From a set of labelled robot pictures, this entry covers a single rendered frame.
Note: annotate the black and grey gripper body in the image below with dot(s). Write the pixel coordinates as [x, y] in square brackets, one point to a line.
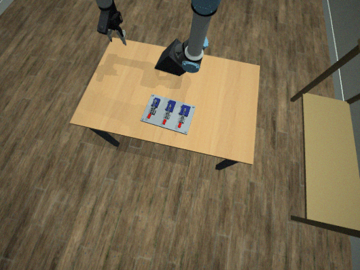
[115, 17]

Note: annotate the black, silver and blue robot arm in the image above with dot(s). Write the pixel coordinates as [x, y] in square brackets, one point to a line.
[190, 57]

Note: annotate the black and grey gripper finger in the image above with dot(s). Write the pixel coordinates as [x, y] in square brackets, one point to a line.
[109, 34]
[121, 33]

